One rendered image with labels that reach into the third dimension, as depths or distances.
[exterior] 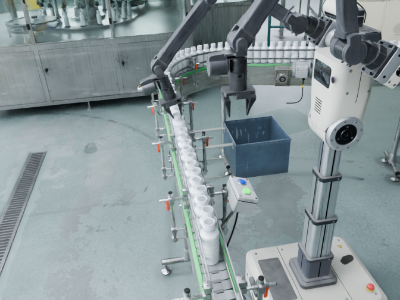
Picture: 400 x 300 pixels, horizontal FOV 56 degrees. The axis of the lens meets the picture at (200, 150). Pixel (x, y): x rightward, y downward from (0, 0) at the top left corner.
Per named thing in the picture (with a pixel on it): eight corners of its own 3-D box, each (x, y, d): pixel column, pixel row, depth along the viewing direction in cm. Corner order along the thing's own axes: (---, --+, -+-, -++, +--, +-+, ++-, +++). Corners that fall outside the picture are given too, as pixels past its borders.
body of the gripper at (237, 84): (255, 95, 122) (256, 73, 119) (225, 99, 121) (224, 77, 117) (250, 88, 128) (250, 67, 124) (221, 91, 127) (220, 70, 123)
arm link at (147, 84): (161, 64, 157) (159, 59, 164) (134, 74, 157) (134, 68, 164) (170, 90, 163) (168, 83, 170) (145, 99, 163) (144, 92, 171)
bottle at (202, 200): (206, 227, 138) (205, 190, 129) (215, 237, 133) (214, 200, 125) (192, 233, 135) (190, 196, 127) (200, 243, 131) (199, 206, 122)
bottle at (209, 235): (203, 268, 121) (202, 230, 113) (199, 255, 126) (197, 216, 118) (221, 264, 122) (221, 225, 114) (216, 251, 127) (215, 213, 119)
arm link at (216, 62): (248, 37, 111) (240, 31, 119) (209, 41, 110) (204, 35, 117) (247, 77, 117) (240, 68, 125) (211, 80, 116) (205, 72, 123)
